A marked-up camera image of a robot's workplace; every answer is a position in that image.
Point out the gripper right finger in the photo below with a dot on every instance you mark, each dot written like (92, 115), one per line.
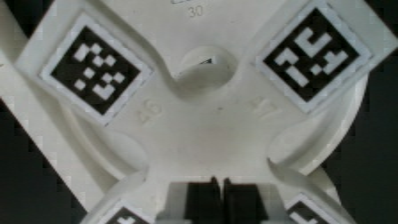
(245, 210)

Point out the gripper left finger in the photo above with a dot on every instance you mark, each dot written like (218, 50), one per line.
(192, 204)

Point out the white cross-shaped table base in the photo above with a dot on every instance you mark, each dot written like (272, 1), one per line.
(206, 86)

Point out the white round table top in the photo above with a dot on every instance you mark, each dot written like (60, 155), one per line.
(89, 73)

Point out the white cylindrical table leg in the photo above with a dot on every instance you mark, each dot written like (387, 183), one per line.
(204, 76)

